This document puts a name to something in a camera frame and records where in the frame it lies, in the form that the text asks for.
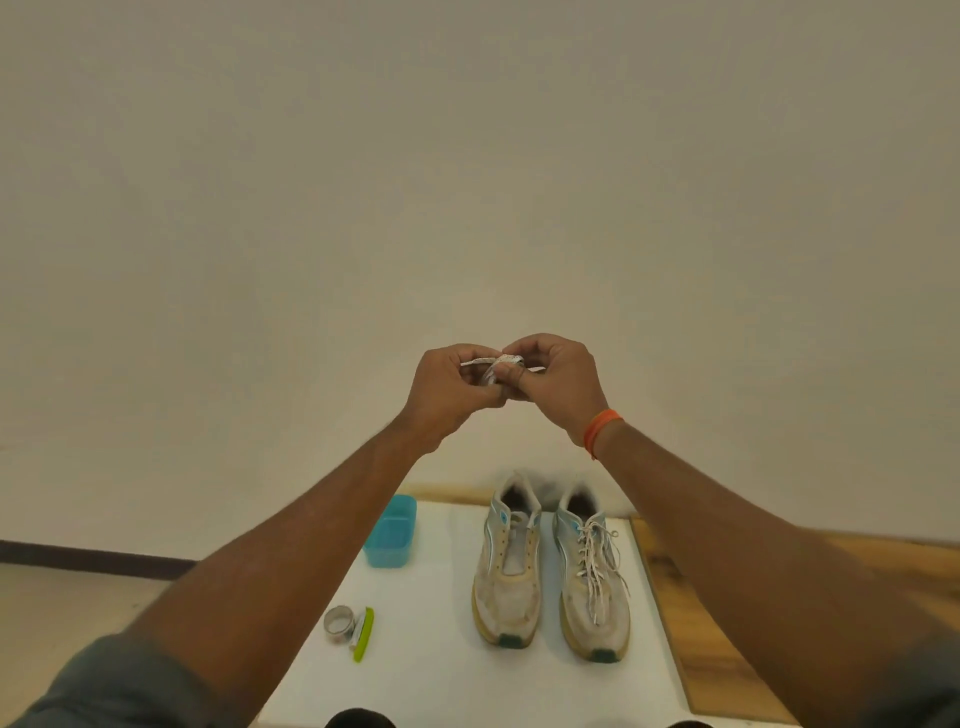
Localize black trousers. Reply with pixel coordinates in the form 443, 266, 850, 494
323, 707, 714, 728

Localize person's left forearm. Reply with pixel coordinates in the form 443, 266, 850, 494
127, 416, 440, 721

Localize orange thread wristband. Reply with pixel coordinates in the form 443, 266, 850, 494
582, 409, 625, 460

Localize worn white sneaker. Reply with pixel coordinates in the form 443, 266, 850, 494
552, 483, 633, 664
471, 472, 544, 651

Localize person's left hand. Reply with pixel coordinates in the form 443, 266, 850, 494
397, 343, 511, 457

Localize person's right forearm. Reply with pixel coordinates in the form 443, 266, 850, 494
592, 419, 954, 728

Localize grey tape roll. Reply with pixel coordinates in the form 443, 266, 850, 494
323, 605, 358, 645

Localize person's right hand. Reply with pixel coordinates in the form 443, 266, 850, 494
493, 333, 610, 449

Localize teal plastic container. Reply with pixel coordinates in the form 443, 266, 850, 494
362, 494, 418, 569

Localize green utility cutter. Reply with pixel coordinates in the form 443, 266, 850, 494
349, 606, 376, 664

